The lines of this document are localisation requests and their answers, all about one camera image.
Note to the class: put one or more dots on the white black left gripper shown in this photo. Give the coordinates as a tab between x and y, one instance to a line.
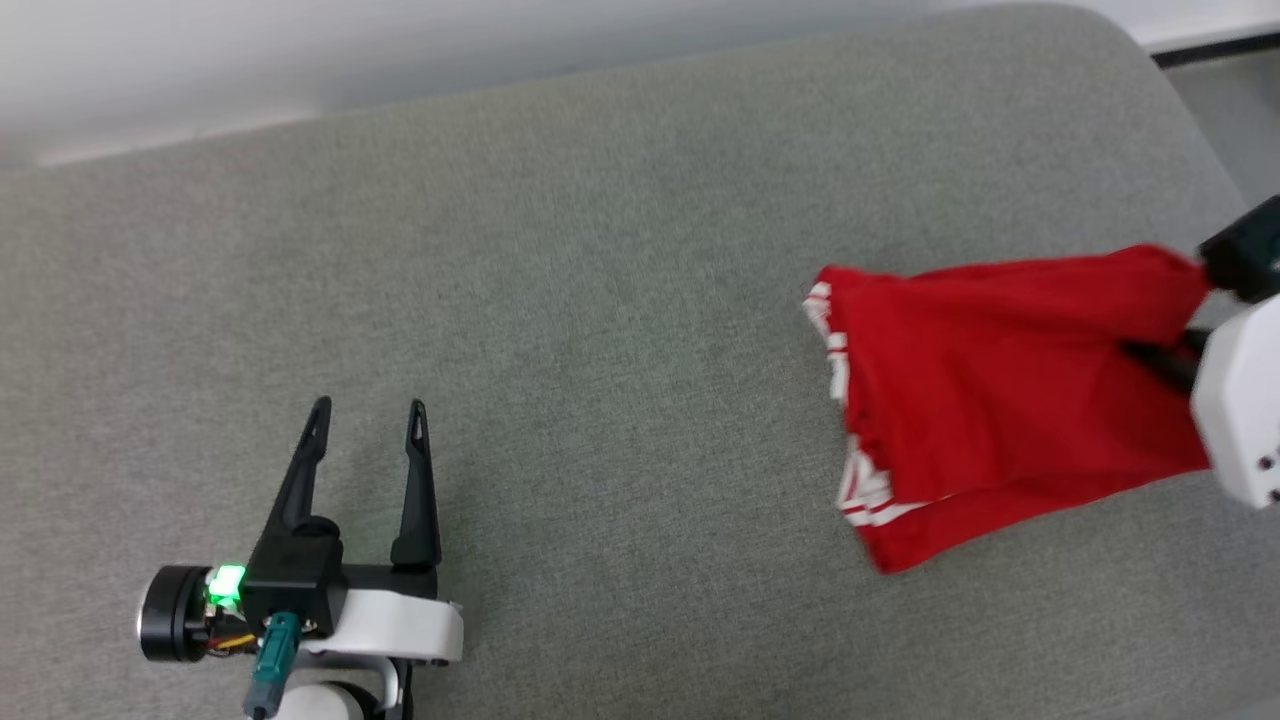
400	630

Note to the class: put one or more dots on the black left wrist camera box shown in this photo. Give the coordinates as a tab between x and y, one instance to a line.
295	575

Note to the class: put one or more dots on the red garment with white trim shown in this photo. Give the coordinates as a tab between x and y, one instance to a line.
1000	400

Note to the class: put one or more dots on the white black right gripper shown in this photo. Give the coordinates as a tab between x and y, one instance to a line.
1245	400

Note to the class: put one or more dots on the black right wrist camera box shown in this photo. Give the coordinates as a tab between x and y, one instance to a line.
1245	255

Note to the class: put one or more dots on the grey fabric sofa cushion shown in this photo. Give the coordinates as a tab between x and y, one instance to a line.
600	300

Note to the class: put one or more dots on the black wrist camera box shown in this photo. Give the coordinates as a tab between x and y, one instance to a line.
295	575
1245	255

